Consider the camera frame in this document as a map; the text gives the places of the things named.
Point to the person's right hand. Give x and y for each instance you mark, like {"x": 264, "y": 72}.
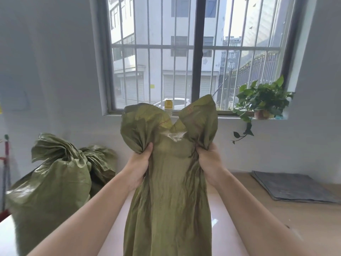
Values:
{"x": 210, "y": 167}

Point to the potted green ivy plant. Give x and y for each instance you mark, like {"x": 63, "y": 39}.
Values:
{"x": 262, "y": 101}

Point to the person's left hand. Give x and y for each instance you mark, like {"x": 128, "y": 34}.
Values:
{"x": 137, "y": 167}

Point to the yellow capped bottle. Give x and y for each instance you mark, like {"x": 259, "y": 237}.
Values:
{"x": 168, "y": 107}

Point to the person's left thumb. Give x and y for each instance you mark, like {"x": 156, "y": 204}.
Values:
{"x": 147, "y": 150}

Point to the person's left forearm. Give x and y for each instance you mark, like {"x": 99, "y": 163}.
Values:
{"x": 85, "y": 218}

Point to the person's right forearm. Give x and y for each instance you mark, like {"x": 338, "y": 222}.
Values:
{"x": 255, "y": 218}

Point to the green woven sack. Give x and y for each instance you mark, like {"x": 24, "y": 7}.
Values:
{"x": 170, "y": 170}
{"x": 53, "y": 189}

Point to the window with metal bars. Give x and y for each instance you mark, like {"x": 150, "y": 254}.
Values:
{"x": 197, "y": 50}

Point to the filled green woven sack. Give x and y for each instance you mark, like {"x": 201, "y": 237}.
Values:
{"x": 53, "y": 189}

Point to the person's right thumb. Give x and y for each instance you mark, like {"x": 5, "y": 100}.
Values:
{"x": 211, "y": 149}

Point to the stack of grey woven sacks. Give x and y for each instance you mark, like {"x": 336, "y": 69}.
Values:
{"x": 293, "y": 186}

